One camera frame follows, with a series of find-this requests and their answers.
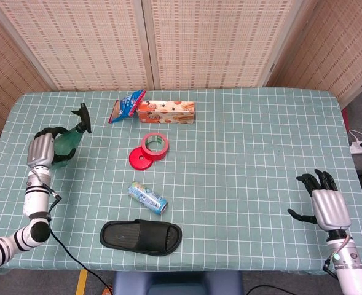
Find green checkered tablecloth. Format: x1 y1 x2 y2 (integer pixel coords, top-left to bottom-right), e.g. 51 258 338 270
0 87 362 275

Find black rubber slipper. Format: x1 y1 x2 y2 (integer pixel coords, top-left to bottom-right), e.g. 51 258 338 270
99 219 183 256

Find green spray bottle black trigger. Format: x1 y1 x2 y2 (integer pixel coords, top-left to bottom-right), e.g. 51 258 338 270
50 103 93 170

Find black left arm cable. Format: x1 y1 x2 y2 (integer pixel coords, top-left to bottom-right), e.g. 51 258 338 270
33 168 113 295

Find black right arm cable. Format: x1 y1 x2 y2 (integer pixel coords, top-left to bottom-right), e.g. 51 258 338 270
243 235 352 295

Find red round plastic lid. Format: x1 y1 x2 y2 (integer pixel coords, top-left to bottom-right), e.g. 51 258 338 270
128 146 155 171

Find blue snack bag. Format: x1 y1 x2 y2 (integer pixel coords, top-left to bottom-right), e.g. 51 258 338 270
108 89 148 124

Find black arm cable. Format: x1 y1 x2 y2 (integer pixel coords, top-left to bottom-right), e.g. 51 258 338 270
243 235 352 295
33 168 113 295

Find orange egg roll box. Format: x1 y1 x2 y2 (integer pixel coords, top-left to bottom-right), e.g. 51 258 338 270
136 100 196 124

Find woven folding screen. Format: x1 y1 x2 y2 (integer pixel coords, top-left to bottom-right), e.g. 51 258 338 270
0 0 362 138

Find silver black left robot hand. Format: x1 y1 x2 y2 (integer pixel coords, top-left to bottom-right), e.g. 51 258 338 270
26 125 76 169

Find light blue drink can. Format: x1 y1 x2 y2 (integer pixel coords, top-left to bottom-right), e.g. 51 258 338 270
127 181 169 215

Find white power strip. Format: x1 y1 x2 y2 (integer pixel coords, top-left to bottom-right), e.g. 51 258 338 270
348 129 362 155

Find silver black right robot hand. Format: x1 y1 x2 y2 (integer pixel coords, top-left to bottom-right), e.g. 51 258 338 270
287 168 352 232

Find red tape roll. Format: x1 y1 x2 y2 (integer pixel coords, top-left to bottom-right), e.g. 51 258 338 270
141 132 170 162

